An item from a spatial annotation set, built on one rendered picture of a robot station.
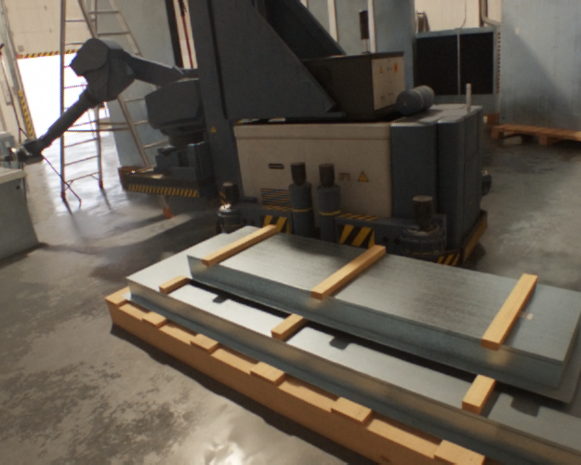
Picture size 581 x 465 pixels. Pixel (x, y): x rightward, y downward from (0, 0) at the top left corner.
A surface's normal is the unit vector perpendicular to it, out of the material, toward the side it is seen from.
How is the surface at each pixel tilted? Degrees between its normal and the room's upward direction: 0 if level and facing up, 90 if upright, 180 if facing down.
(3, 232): 90
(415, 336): 90
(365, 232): 90
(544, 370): 90
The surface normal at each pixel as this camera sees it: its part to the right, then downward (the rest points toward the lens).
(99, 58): -0.09, 0.38
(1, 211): 0.81, 0.14
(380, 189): -0.54, 0.36
